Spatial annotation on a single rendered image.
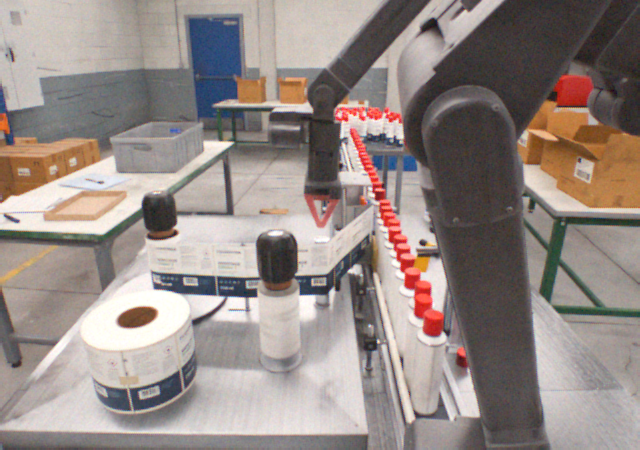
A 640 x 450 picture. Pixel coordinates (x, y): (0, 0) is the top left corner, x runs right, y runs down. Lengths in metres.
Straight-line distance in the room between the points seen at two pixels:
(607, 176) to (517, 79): 2.29
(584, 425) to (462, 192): 0.87
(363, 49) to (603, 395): 0.86
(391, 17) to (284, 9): 7.87
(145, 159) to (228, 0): 6.29
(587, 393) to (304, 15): 7.94
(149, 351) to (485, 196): 0.71
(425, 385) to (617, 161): 1.86
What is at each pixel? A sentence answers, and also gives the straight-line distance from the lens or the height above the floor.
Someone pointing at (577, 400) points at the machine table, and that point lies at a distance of 1.10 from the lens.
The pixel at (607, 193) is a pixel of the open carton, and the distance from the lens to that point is 2.53.
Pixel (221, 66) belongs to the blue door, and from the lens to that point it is 8.82.
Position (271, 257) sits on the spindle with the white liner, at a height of 1.15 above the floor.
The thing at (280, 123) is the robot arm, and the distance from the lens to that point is 0.77.
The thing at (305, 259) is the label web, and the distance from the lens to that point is 1.07.
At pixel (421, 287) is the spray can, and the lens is 0.85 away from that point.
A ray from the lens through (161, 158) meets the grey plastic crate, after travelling 2.79.
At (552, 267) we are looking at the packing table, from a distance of 2.56.
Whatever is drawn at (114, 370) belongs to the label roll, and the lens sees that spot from 0.88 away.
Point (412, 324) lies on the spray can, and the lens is 0.83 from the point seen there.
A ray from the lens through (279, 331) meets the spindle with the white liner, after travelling 0.89.
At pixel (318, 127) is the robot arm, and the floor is 1.38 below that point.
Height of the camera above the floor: 1.51
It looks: 20 degrees down
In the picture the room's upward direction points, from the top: straight up
